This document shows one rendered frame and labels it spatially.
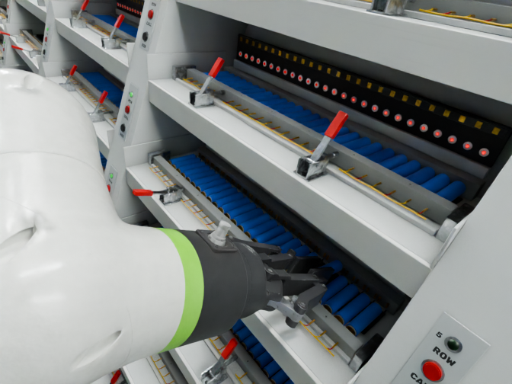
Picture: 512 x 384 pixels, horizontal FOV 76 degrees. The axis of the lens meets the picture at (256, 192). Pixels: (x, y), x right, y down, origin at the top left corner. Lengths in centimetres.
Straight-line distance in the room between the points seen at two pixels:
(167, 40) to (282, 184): 42
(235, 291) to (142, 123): 55
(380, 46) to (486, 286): 25
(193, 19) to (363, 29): 43
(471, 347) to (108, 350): 29
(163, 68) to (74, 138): 50
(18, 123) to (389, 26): 34
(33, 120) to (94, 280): 12
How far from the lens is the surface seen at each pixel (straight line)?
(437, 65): 38
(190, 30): 76
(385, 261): 38
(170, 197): 66
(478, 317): 36
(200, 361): 66
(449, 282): 35
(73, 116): 28
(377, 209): 40
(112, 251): 20
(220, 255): 27
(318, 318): 48
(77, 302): 18
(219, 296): 26
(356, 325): 50
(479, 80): 37
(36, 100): 27
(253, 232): 58
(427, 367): 38
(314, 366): 47
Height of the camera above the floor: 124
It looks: 20 degrees down
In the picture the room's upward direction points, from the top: 23 degrees clockwise
